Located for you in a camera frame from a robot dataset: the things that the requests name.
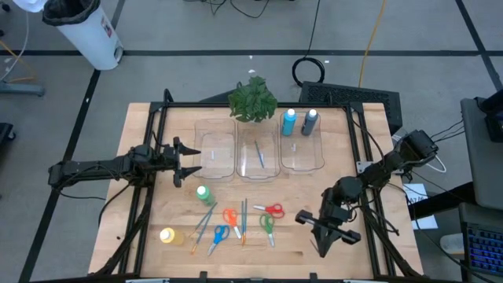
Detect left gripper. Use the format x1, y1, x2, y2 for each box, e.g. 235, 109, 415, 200
161, 136, 204, 189

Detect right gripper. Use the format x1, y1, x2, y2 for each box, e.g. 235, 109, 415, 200
295, 203, 362, 259

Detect green paint bottle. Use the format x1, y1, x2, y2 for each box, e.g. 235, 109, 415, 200
195, 184, 216, 208

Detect red handled scissors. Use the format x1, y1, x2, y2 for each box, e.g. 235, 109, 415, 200
252, 202, 285, 219

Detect green handled scissors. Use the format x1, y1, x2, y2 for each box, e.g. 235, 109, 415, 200
259, 213, 276, 248

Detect yellow paint bottle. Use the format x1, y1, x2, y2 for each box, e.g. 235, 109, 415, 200
159, 226, 185, 247

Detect blue handled scissors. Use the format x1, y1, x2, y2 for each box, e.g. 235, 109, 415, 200
207, 224, 231, 257

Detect teal paint bottle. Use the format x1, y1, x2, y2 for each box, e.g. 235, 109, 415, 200
281, 108, 298, 138

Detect black paint bottle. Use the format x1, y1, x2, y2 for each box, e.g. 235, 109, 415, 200
300, 108, 319, 137

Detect clear plastic bin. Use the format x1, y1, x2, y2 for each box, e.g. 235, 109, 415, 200
235, 117, 281, 183
192, 117, 237, 182
279, 111, 326, 175

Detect potted green plant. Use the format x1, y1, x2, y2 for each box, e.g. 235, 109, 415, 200
227, 75, 279, 123

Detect white paper sheet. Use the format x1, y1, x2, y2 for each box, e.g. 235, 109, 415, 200
401, 182, 439, 231

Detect dark keyboard desk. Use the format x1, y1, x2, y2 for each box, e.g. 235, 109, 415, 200
457, 202, 503, 283

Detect white trash can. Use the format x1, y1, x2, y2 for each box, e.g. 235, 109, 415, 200
11, 0, 125, 72

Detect backlit computer keyboard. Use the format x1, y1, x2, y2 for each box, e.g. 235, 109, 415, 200
463, 222, 503, 278

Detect grey stand base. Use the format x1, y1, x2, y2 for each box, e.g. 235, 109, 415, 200
0, 80, 45, 97

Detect black equipment base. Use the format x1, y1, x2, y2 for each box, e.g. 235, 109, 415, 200
0, 122, 17, 143

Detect black desktop device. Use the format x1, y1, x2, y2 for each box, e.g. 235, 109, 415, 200
475, 89, 503, 143

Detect orange handled scissors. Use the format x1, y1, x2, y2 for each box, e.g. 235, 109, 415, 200
222, 208, 242, 240

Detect black aluminium table frame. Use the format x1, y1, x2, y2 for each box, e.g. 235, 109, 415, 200
94, 88, 424, 283

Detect black coiled cable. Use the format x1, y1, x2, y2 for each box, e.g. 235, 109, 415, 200
291, 0, 326, 88

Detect black floor cable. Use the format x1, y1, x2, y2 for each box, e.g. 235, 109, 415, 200
184, 0, 272, 20

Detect yellow hanging cable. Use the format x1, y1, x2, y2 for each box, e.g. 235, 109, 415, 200
358, 0, 388, 88
0, 39, 39, 83

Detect thin white cable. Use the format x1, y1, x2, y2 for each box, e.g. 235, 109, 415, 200
0, 11, 31, 82

